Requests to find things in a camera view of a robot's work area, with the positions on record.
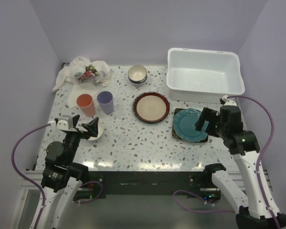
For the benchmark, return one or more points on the orange plastic cup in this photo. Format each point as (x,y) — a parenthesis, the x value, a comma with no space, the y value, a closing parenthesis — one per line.
(86,104)

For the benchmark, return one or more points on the black floral square plate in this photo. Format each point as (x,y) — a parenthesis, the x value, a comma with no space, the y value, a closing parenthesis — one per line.
(173,133)

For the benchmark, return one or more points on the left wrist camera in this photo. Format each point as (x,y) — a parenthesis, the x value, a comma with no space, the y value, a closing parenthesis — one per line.
(64,123)

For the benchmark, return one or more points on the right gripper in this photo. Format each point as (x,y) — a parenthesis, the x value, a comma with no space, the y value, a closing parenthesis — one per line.
(205,115)

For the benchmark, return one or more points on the purple plastic cup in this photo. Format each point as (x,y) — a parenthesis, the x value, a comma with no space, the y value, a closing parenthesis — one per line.
(105,100)

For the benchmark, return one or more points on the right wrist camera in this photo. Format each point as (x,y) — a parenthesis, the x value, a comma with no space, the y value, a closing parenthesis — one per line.
(227,103)

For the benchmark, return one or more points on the small white bowl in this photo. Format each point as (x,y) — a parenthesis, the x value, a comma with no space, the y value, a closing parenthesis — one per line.
(100,133)

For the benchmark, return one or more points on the teal scalloped plate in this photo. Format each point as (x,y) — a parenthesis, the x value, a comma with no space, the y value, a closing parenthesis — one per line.
(183,124)

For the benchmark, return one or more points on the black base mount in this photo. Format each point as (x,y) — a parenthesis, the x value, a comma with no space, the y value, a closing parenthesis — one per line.
(146,183)

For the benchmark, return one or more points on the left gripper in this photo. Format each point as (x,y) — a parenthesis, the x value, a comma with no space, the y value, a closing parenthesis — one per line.
(91,127)

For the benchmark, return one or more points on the red rimmed cream plate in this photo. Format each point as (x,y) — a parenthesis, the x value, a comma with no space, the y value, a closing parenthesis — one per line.
(151,107)

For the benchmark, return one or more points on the white floral cloth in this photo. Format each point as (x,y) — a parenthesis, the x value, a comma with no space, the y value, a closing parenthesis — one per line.
(85,77)

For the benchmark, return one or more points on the cream bowl blue pattern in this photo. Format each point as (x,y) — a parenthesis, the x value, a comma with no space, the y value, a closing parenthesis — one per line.
(137,75)

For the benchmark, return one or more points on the white plastic bin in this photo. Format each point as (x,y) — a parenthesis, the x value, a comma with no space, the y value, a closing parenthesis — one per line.
(202,75)

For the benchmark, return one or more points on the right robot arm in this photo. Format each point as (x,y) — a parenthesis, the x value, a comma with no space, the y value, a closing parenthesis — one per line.
(254,207)

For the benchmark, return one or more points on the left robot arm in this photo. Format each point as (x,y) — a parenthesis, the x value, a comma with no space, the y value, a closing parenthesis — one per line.
(62,177)

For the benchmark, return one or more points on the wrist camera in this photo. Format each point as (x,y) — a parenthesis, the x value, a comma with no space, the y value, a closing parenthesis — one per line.
(64,123)
(227,103)

